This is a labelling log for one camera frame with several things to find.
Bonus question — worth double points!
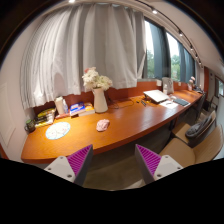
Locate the black keyboard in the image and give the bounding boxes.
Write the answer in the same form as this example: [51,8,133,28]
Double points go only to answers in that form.
[173,98,190,107]

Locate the white tissue pack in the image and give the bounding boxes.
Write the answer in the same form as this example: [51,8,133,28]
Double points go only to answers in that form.
[55,96,68,115]

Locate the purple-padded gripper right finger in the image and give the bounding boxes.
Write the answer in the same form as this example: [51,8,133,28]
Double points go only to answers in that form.
[135,144,182,184]

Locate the white paper sheet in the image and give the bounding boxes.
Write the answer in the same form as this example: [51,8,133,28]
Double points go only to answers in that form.
[161,100,178,109]

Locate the pink computer mouse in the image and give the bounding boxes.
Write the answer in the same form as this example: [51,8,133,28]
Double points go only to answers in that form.
[96,119,110,132]

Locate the round light-blue mouse pad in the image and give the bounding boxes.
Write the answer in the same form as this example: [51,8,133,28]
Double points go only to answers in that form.
[45,122,71,140]

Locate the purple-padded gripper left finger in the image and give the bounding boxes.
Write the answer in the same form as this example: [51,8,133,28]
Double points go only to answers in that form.
[45,145,93,186]

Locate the white ceramic vase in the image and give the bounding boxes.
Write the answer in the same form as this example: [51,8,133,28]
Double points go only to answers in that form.
[93,88,108,113]

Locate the stack of books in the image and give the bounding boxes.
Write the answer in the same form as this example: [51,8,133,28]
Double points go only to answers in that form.
[34,108,56,128]

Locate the black cable on desk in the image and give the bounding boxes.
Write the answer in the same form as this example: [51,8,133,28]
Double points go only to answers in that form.
[105,91,141,110]

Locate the white curtain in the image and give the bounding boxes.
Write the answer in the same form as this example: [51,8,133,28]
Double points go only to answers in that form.
[20,3,146,109]

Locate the white laptop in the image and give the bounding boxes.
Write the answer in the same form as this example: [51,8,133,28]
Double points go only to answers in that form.
[143,90,169,103]

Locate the white and pink flowers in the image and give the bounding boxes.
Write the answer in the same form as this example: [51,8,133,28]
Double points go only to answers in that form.
[82,67,112,91]

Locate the tan chair with dark cushion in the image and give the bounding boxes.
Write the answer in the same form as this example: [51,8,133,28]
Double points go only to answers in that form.
[172,111,216,148]

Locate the blue snack box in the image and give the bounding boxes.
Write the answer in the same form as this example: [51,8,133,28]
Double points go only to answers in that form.
[70,102,85,116]

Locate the tan chair near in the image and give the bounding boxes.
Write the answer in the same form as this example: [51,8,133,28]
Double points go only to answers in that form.
[160,125,224,167]

